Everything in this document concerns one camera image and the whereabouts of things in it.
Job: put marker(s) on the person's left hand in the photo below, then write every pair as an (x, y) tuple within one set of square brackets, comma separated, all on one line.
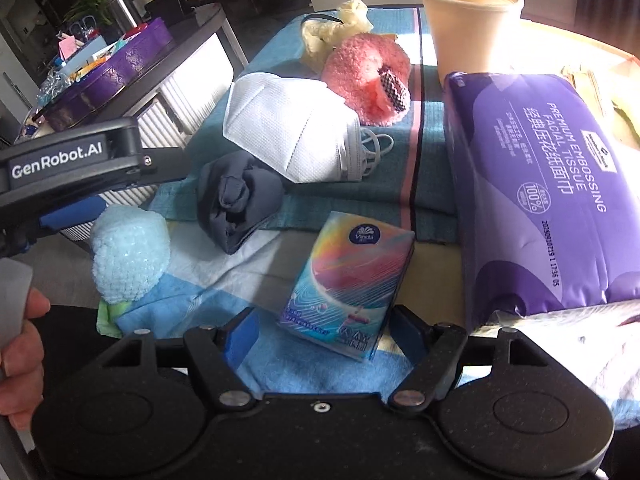
[(22, 370)]

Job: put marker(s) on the purple facial tissue pack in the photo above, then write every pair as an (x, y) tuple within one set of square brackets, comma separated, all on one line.
[(540, 185)]

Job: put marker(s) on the light blue fluffy sock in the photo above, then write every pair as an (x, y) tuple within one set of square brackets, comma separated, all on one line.
[(130, 255)]

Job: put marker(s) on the colourful pocket tissue pack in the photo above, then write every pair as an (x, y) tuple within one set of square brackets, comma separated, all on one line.
[(345, 280)]

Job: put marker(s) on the pale yellow gloves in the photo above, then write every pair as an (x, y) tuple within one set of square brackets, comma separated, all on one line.
[(350, 20)]

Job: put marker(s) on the white face mask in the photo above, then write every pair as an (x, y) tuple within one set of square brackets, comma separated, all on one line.
[(290, 125)]

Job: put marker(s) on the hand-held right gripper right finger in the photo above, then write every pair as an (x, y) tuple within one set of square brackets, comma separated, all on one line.
[(404, 334)]

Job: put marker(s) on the light blue printed cloth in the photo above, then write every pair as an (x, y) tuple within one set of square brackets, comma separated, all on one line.
[(175, 312)]

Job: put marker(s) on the dark round coffee table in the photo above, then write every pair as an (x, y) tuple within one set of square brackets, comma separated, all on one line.
[(200, 22)]

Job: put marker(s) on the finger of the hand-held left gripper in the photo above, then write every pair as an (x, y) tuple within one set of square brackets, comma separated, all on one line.
[(20, 245), (75, 212)]

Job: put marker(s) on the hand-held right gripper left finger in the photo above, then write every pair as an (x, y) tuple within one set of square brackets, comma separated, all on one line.
[(244, 334)]

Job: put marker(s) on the teal striped cloth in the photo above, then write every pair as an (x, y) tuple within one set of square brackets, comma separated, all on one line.
[(270, 55)]

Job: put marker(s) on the beige paper cup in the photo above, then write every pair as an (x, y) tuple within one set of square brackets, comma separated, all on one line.
[(470, 35)]

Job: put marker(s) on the dark navy sock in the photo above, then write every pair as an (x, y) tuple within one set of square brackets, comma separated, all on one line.
[(235, 200)]

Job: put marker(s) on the purple tin tray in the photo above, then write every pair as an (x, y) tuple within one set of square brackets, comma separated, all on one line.
[(115, 70)]

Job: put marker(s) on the cardboard box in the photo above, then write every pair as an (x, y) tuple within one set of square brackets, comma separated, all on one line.
[(592, 80)]

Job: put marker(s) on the light blue paper holder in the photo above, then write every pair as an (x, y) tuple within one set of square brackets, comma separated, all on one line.
[(82, 52)]

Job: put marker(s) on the green cloth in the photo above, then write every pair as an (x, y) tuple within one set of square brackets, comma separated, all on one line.
[(110, 320)]

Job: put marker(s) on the pink fluffy sock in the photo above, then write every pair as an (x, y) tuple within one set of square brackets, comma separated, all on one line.
[(355, 70)]

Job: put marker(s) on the steel tumbler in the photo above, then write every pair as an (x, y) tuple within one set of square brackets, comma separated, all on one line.
[(122, 10)]

